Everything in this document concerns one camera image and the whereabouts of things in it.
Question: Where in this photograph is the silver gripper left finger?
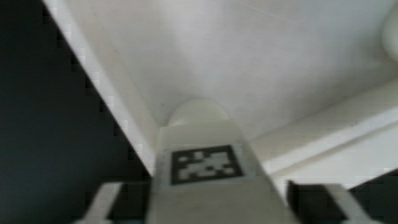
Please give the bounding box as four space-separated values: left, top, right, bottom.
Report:
74 181 154 224

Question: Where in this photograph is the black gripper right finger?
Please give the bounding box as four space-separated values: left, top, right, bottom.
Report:
287 179 385 224

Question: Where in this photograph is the white table leg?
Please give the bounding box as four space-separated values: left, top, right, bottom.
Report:
146 100 299 224

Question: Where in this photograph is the white square tabletop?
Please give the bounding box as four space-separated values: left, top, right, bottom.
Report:
43 0 398 187

